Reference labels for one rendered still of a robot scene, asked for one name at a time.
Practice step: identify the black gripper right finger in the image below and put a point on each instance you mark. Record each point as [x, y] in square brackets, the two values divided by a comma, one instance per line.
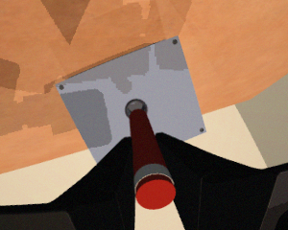
[215, 193]

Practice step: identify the grey metal panel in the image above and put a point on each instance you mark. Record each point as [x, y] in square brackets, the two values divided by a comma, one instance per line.
[154, 78]

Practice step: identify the red peg with white band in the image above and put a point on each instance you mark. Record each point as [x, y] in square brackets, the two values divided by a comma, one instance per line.
[152, 182]

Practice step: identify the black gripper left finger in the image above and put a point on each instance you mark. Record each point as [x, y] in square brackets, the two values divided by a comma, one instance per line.
[104, 199]

